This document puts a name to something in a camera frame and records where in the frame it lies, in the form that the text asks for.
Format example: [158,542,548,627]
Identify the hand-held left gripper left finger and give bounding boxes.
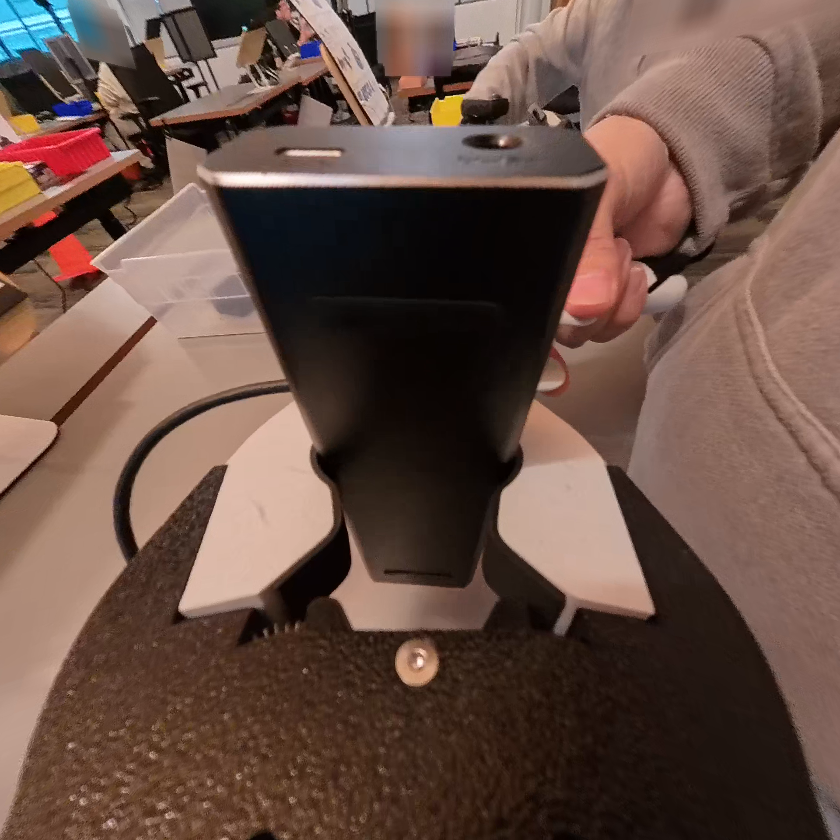
[177,400,352,621]

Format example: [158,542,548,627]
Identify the person's right forearm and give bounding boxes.
[469,0,840,257]

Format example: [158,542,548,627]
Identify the orange floor marker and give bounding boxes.
[49,235,101,283]

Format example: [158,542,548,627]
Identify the black monitor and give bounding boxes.
[161,7,217,63]

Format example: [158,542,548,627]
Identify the large yellow plastic bin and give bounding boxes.
[0,161,42,216]

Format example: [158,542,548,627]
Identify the brown-edged work table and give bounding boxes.
[150,60,332,142]
[0,150,144,277]

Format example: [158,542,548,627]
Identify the black usb cable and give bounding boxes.
[113,381,291,567]

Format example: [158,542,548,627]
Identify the clear plastic bin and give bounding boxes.
[91,182,266,340]

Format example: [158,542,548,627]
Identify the white flat board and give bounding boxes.
[0,415,59,494]

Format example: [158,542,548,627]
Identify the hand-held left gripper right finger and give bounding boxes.
[480,399,658,636]

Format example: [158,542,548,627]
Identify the person's right hand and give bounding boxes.
[554,115,695,350]

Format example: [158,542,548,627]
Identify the black multi-port usb hub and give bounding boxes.
[197,125,609,588]

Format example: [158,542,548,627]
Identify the red plastic basket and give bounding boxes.
[0,126,112,179]

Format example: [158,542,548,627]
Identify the white sign board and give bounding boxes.
[289,0,396,127]

